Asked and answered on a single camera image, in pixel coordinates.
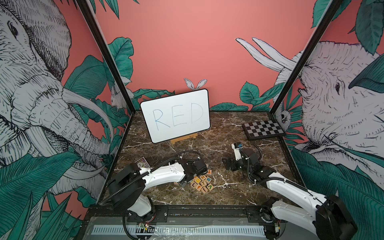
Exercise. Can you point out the pile of wooden letter blocks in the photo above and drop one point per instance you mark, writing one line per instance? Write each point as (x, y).
(204, 183)

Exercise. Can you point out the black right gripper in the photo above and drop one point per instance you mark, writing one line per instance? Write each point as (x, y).
(229, 160)

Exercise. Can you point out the whiteboard with RED writing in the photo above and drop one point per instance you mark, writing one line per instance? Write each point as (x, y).
(177, 116)

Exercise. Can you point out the white slotted cable duct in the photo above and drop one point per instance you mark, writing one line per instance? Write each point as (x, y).
(247, 231)

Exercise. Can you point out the black front mounting rail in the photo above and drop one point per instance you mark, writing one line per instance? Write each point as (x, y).
(164, 213)

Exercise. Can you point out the small wooden easel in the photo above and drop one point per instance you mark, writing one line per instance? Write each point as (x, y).
(191, 136)

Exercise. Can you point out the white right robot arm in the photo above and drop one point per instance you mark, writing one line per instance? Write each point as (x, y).
(325, 216)

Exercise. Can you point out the black white checkerboard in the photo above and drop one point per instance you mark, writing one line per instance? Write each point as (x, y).
(262, 130)

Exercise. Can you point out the playing card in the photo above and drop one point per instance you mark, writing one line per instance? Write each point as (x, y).
(143, 163)

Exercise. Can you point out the black right frame post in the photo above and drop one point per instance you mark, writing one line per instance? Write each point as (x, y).
(325, 20)

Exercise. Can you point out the black frame post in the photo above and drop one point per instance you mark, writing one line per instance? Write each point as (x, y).
(325, 20)
(90, 18)

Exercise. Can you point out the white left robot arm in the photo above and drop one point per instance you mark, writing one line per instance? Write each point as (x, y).
(126, 188)

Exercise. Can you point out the black left frame post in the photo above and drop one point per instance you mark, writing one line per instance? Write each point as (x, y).
(90, 18)

